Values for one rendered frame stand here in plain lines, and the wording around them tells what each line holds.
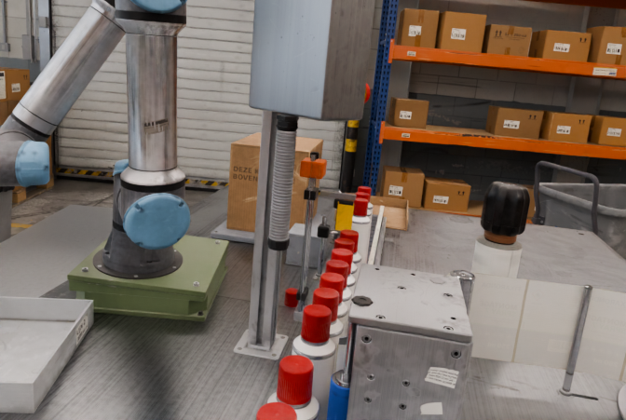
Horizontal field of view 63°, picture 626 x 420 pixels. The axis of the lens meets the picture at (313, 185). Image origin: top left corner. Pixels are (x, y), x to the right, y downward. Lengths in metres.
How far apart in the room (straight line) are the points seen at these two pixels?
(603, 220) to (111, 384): 2.58
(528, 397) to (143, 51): 0.84
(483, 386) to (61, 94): 0.89
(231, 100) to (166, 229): 4.39
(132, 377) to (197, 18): 4.67
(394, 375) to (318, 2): 0.49
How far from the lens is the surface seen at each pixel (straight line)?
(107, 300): 1.16
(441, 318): 0.50
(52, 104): 1.06
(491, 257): 1.02
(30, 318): 1.17
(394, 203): 2.12
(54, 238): 1.62
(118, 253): 1.15
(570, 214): 3.18
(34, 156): 0.95
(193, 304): 1.12
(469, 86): 5.60
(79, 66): 1.05
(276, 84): 0.80
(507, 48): 4.92
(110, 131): 5.71
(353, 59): 0.77
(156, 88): 0.93
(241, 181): 1.57
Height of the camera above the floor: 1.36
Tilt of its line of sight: 13 degrees down
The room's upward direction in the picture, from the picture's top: 5 degrees clockwise
